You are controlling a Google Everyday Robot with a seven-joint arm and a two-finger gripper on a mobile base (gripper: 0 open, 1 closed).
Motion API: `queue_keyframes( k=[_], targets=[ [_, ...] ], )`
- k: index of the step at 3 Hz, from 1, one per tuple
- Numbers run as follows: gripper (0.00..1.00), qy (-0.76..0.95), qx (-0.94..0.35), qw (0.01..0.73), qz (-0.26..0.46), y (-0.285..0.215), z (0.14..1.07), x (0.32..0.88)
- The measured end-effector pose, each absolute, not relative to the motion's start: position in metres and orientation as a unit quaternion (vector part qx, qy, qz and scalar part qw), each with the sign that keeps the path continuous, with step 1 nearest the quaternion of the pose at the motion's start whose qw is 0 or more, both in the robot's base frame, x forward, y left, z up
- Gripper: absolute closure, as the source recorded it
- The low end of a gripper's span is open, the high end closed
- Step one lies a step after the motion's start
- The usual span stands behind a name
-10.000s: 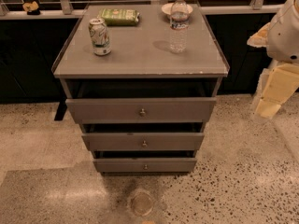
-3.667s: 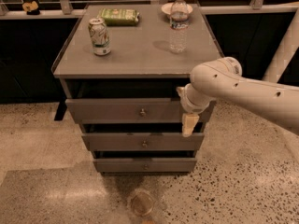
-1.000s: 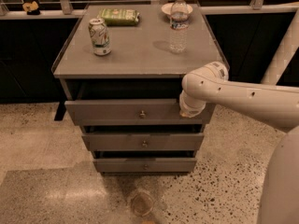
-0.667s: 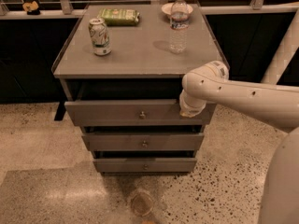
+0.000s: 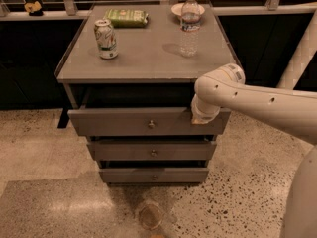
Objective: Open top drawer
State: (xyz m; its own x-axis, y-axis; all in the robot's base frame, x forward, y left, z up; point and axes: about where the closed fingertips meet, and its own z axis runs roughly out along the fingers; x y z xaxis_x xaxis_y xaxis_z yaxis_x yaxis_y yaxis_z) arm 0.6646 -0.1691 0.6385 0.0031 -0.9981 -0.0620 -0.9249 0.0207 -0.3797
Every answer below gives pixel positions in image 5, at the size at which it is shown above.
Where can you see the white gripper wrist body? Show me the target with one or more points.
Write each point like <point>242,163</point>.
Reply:
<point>204,115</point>

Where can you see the grey top drawer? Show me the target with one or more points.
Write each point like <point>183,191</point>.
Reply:
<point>162,121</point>

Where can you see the grey drawer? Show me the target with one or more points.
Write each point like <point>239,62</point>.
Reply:
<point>154,175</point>
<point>151,150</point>
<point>162,121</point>

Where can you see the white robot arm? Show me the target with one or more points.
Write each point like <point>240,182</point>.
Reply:
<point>284,108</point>

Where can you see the grey bottom drawer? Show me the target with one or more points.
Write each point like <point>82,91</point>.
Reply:
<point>154,175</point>

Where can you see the grey drawer cabinet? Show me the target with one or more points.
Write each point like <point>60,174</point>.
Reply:
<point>148,72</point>

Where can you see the grey middle drawer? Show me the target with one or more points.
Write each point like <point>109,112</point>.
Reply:
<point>151,150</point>

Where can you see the clear plastic water bottle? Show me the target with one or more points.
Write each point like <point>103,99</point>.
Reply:
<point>189,26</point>

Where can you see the white bowl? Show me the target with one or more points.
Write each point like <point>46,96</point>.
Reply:
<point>176,9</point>

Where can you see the green white soda can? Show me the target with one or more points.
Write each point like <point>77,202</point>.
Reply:
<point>105,39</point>

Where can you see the green snack bag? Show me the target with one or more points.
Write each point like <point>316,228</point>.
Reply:
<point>127,18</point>

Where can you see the metal railing ledge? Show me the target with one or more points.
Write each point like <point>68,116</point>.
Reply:
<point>43,14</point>

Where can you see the yellow object on ledge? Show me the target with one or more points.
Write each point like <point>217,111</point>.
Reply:
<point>34,8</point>

